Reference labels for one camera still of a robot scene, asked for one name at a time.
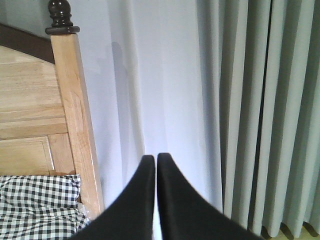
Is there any light grey curtain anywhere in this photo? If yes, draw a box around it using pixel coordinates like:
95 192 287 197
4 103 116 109
196 0 320 237

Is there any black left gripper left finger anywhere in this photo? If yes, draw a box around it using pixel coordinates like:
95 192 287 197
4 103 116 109
72 155 155 240

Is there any wooden bed frame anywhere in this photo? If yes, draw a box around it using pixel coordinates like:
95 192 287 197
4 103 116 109
0 0 104 219

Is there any black white checkered blanket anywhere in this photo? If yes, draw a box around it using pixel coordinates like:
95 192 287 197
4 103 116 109
0 174 90 240

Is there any white sheer curtain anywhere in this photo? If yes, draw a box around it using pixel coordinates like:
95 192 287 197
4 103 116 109
72 0 225 218

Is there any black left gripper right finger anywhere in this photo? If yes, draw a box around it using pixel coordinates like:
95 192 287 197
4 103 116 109
157 153 260 240

